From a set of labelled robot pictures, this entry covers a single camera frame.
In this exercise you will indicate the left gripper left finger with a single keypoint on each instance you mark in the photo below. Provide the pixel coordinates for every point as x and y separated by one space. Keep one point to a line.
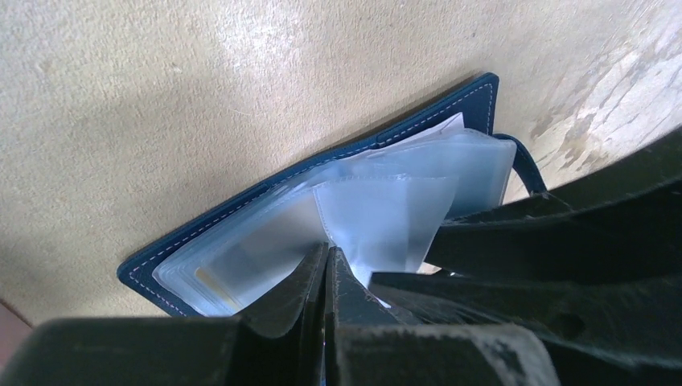
282 333

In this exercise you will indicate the blue card holder wallet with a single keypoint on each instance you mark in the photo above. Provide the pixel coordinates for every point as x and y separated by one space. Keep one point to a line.
381 199

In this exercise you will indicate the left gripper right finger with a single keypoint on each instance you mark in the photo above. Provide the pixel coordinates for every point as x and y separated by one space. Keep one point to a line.
350 306

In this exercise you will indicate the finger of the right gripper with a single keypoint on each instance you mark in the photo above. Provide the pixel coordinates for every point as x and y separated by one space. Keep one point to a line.
620 223
633 324

